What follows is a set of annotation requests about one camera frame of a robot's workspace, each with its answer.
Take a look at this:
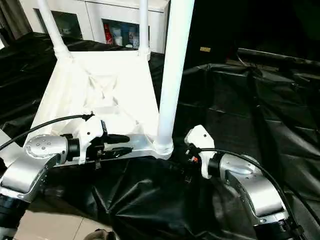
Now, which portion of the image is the red carton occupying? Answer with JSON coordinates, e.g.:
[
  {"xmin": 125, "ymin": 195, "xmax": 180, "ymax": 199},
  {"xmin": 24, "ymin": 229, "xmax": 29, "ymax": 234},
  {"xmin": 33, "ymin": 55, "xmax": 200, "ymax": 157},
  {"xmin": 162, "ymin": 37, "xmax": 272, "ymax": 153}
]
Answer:
[{"xmin": 102, "ymin": 24, "xmax": 112, "ymax": 45}]

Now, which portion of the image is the black left robot foot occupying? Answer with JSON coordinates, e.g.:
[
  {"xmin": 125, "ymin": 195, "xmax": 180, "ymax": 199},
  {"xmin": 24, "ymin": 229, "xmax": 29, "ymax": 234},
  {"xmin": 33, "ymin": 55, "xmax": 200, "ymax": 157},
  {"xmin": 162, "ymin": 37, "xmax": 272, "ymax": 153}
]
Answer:
[{"xmin": 90, "ymin": 229, "xmax": 119, "ymax": 240}]

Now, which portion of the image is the grey curtain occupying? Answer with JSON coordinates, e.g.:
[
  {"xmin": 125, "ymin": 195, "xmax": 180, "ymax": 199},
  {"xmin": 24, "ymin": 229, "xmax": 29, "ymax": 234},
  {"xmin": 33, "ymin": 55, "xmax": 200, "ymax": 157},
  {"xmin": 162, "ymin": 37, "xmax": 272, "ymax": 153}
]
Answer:
[{"xmin": 0, "ymin": 0, "xmax": 32, "ymax": 47}]

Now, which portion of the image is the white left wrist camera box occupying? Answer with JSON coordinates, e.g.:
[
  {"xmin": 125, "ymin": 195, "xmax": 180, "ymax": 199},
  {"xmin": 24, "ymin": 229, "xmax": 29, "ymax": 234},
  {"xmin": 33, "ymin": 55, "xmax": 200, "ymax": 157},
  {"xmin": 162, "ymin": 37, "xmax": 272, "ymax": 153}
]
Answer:
[{"xmin": 74, "ymin": 115, "xmax": 108, "ymax": 165}]

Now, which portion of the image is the white cabinet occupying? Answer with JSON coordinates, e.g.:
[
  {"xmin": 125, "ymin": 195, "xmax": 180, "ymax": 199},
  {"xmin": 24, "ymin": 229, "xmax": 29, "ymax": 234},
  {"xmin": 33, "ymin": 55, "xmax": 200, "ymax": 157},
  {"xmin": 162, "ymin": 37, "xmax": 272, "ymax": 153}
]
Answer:
[{"xmin": 20, "ymin": 0, "xmax": 171, "ymax": 53}]

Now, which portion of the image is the black plastic mat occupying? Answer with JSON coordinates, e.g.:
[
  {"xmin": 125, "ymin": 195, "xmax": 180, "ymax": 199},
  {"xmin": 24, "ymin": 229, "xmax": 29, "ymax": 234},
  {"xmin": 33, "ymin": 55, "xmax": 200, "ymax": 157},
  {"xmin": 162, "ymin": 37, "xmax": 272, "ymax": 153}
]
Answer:
[{"xmin": 0, "ymin": 31, "xmax": 320, "ymax": 240}]

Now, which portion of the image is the grey metal bar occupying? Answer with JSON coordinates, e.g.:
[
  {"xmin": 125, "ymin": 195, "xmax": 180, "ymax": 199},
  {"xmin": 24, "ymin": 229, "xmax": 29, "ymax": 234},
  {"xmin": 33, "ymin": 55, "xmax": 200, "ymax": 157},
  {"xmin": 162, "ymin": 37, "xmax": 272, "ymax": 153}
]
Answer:
[{"xmin": 237, "ymin": 47, "xmax": 320, "ymax": 66}]

